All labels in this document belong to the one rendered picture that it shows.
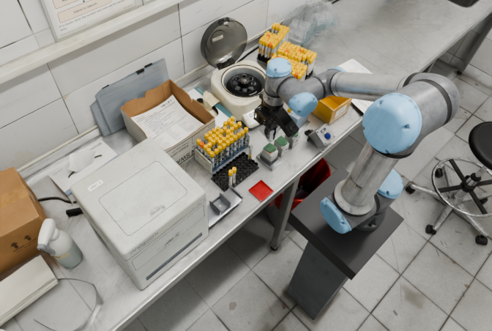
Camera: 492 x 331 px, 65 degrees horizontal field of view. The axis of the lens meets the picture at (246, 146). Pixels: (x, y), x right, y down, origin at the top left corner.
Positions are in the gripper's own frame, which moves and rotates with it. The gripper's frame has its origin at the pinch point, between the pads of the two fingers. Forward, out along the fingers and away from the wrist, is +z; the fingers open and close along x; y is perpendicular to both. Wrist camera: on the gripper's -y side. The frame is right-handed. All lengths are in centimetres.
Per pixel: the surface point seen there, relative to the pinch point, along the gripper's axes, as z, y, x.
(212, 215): 9.3, -3.6, 33.8
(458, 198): 86, -69, -106
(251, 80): 4.9, 31.1, -21.8
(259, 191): 13.1, -7.1, 13.1
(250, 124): 9.7, 16.1, -6.1
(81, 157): 3, 44, 53
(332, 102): 12.3, 1.4, -44.6
